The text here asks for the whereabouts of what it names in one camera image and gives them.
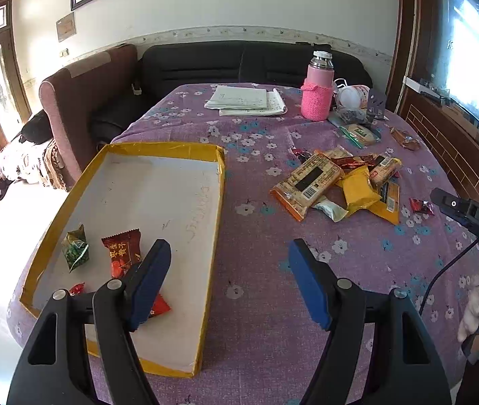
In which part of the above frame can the grey metal bracket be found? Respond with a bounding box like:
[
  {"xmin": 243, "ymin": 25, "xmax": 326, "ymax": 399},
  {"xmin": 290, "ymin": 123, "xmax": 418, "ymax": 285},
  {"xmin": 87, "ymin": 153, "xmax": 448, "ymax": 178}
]
[{"xmin": 366, "ymin": 88, "xmax": 387, "ymax": 121}]

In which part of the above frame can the green and white packet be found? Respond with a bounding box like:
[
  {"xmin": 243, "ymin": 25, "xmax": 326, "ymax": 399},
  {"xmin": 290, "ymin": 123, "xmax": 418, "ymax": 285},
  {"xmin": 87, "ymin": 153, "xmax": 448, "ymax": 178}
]
[{"xmin": 338, "ymin": 124, "xmax": 381, "ymax": 149}]

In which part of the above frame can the red snack packet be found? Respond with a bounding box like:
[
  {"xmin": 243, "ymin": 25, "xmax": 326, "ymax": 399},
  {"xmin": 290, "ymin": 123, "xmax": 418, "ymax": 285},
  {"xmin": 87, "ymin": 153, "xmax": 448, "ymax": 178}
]
[{"xmin": 101, "ymin": 228, "xmax": 172, "ymax": 318}]

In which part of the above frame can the large orange cracker pack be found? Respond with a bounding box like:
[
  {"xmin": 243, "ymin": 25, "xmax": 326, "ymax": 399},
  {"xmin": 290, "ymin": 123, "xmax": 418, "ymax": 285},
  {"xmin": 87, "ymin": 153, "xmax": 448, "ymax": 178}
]
[{"xmin": 270, "ymin": 152, "xmax": 345, "ymax": 222}]

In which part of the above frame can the orange snack packet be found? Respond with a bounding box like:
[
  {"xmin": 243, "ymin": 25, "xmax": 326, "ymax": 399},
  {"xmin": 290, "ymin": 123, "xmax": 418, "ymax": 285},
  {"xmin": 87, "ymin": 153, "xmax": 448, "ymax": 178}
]
[{"xmin": 368, "ymin": 179, "xmax": 401, "ymax": 225}]

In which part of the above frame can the black sofa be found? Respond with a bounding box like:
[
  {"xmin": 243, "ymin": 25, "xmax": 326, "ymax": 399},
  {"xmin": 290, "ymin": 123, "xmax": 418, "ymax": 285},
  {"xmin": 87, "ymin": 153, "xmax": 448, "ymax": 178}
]
[{"xmin": 90, "ymin": 40, "xmax": 373, "ymax": 144}]

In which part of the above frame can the red-brown snack wrapper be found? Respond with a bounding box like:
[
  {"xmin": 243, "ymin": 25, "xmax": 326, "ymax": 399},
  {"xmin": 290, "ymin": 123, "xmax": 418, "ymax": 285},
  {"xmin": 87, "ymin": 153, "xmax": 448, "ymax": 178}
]
[{"xmin": 331, "ymin": 154, "xmax": 376, "ymax": 171}]

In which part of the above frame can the purple floral tablecloth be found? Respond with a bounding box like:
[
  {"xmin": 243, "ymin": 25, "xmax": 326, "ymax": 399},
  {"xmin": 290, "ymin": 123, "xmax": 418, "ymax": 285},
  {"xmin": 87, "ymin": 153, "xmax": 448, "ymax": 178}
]
[{"xmin": 6, "ymin": 82, "xmax": 479, "ymax": 405}]

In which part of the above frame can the green candy packet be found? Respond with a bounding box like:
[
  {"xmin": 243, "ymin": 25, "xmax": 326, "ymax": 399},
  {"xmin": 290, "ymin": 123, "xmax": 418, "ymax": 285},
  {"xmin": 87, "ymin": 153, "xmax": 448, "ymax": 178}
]
[{"xmin": 61, "ymin": 223, "xmax": 92, "ymax": 273}]

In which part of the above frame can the wooden wall frame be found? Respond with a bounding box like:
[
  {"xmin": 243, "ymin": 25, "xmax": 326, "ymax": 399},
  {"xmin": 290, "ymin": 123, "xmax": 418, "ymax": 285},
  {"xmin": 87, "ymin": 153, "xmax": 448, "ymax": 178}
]
[{"xmin": 386, "ymin": 0, "xmax": 432, "ymax": 114}]

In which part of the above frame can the wooden cabinet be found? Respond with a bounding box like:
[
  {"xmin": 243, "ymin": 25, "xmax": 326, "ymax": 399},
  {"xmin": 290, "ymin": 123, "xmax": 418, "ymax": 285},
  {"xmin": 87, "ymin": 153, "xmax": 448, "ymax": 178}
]
[{"xmin": 397, "ymin": 75, "xmax": 479, "ymax": 217}]

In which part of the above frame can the brown snack packet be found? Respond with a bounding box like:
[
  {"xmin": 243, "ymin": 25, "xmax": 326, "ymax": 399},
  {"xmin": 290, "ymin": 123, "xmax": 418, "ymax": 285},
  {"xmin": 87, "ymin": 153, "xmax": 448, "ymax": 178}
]
[{"xmin": 389, "ymin": 128, "xmax": 422, "ymax": 151}]

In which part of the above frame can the large television screen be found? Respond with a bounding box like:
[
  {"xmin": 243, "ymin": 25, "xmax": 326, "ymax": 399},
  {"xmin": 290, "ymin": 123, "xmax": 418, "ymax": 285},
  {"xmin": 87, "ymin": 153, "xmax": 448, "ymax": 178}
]
[{"xmin": 427, "ymin": 0, "xmax": 479, "ymax": 153}]

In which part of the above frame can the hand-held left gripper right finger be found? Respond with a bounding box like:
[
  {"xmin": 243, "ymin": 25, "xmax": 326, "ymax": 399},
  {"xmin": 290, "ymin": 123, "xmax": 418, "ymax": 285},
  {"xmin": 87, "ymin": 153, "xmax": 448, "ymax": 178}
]
[{"xmin": 288, "ymin": 239, "xmax": 453, "ymax": 405}]

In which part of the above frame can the black cable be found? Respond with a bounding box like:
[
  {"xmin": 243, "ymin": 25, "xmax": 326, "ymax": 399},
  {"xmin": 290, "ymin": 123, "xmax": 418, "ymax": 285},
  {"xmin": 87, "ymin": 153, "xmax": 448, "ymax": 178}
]
[{"xmin": 418, "ymin": 238, "xmax": 479, "ymax": 317}]

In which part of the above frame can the brown armchair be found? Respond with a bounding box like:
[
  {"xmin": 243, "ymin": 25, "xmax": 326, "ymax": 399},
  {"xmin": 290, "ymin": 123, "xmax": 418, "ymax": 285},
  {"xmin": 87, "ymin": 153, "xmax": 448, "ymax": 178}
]
[{"xmin": 39, "ymin": 43, "xmax": 139, "ymax": 191}]

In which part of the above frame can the white jar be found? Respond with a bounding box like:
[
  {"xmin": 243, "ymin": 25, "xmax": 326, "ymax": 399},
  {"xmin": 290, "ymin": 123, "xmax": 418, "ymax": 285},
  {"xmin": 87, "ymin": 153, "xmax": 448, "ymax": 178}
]
[{"xmin": 335, "ymin": 84, "xmax": 370, "ymax": 109}]

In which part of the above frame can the dark cloth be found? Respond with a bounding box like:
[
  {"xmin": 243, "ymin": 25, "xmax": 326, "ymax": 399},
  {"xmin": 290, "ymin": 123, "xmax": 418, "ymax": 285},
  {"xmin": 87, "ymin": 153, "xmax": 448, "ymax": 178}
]
[{"xmin": 18, "ymin": 109, "xmax": 55, "ymax": 144}]

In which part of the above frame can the white set-top box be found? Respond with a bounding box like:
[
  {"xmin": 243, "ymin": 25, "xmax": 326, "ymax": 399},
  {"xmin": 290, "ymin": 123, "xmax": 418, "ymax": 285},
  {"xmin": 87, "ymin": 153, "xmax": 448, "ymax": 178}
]
[{"xmin": 404, "ymin": 76, "xmax": 452, "ymax": 103}]

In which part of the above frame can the yellow snack packet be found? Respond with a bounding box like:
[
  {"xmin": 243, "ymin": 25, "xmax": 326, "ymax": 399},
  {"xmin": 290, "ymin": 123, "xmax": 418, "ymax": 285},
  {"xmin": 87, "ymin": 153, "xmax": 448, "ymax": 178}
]
[{"xmin": 340, "ymin": 165, "xmax": 383, "ymax": 217}]

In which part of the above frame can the wall plaque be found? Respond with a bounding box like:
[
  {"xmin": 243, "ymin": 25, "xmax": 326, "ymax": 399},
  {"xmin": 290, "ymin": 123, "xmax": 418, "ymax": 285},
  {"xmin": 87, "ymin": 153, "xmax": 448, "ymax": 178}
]
[{"xmin": 56, "ymin": 12, "xmax": 77, "ymax": 43}]

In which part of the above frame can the small cracker pack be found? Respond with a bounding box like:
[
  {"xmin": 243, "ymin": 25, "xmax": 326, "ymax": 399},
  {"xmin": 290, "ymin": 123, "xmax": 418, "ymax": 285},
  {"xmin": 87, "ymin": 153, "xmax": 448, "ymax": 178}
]
[{"xmin": 368, "ymin": 155, "xmax": 403, "ymax": 187}]

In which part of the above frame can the stack of papers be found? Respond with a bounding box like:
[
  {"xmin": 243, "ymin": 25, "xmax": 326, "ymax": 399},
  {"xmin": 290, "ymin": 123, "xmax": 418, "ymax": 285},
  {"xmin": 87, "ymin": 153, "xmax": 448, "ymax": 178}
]
[{"xmin": 204, "ymin": 85, "xmax": 288, "ymax": 116}]

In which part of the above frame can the pink sleeved bottle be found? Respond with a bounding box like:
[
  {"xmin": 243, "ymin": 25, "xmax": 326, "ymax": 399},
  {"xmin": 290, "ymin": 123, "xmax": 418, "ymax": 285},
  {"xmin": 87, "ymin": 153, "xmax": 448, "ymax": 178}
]
[{"xmin": 300, "ymin": 51, "xmax": 335, "ymax": 120}]

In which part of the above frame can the printed blanket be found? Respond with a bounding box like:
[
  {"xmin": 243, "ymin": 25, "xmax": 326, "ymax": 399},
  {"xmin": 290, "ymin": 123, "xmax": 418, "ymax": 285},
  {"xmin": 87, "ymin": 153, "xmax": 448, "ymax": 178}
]
[{"xmin": 0, "ymin": 137, "xmax": 69, "ymax": 199}]

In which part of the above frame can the yellow-edged cardboard box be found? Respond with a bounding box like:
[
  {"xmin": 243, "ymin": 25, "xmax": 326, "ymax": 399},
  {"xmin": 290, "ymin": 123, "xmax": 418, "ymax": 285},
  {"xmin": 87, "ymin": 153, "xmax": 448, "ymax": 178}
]
[{"xmin": 19, "ymin": 142, "xmax": 227, "ymax": 379}]

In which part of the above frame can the red foil candy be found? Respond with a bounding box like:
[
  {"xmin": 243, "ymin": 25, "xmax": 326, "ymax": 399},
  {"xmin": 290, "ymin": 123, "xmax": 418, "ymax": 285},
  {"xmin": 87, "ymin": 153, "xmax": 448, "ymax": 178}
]
[{"xmin": 409, "ymin": 197, "xmax": 435, "ymax": 217}]

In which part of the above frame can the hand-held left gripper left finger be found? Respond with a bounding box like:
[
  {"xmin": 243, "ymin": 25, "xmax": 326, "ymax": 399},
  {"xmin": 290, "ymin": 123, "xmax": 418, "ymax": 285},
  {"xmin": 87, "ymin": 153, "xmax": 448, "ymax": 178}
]
[{"xmin": 6, "ymin": 239, "xmax": 172, "ymax": 405}]

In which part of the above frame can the red and black candy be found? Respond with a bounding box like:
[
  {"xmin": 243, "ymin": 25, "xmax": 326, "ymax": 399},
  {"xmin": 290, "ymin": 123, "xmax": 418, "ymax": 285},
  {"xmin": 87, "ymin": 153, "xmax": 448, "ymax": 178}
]
[{"xmin": 287, "ymin": 147, "xmax": 313, "ymax": 168}]

